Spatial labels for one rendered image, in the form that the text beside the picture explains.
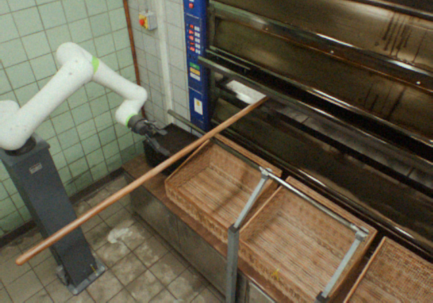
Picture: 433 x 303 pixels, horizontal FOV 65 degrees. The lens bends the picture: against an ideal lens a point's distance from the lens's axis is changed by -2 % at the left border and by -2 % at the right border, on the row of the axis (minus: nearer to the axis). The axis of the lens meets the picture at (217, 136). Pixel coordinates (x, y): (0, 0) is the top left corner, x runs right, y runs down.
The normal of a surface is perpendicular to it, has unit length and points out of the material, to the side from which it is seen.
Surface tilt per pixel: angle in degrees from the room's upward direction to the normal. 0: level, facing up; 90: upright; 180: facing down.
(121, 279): 0
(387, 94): 70
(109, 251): 0
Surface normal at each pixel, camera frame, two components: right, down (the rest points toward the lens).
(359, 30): -0.66, 0.16
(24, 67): 0.71, 0.44
